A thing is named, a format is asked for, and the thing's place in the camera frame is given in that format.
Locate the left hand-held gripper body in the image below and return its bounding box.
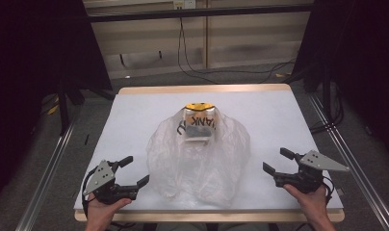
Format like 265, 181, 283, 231
82, 159, 140, 206

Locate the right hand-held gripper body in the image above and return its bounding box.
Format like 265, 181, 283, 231
273, 149, 350, 195

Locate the translucent white plastic bag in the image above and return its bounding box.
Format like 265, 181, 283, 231
145, 101, 252, 208

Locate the person's right hand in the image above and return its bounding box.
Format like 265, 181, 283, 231
283, 183, 332, 224

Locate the person's left hand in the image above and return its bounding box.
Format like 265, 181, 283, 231
85, 192, 133, 229

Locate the white table mat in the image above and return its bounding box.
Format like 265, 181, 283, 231
73, 90, 345, 213

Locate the black metal stand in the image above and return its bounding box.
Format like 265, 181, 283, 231
321, 64, 333, 126
56, 80, 88, 136

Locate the wooden table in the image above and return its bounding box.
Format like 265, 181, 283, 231
74, 83, 346, 223

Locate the black curtain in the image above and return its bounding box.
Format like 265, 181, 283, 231
0, 0, 114, 206
292, 0, 389, 162

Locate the black horizontal bar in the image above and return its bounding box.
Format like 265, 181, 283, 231
86, 4, 314, 23

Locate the right hand-held gripper black cable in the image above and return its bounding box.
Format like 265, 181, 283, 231
322, 176, 335, 206

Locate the hand-held gripper black cable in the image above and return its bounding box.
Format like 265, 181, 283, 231
322, 176, 335, 206
81, 167, 99, 220

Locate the left hand-held gripper black cable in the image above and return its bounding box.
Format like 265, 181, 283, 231
81, 167, 99, 220

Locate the aluminium floor rail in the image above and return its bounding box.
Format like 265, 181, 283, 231
307, 94, 389, 231
14, 118, 78, 231

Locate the black floor cable bundle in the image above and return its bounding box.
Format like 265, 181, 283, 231
309, 83, 346, 134

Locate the black wall cable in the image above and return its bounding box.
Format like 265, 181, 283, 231
181, 17, 297, 85
176, 17, 220, 85

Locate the white wall outlet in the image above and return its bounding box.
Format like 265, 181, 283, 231
172, 0, 196, 10

